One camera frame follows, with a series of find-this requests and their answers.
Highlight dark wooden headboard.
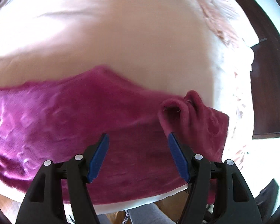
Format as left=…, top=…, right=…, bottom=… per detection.
left=236, top=0, right=280, bottom=139

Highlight pink pillow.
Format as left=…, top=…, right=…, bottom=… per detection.
left=209, top=0, right=259, bottom=48

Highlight grey trouser leg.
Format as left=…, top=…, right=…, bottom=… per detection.
left=96, top=202, right=178, bottom=224

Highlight magenta fleece pants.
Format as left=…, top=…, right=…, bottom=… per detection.
left=0, top=66, right=229, bottom=205

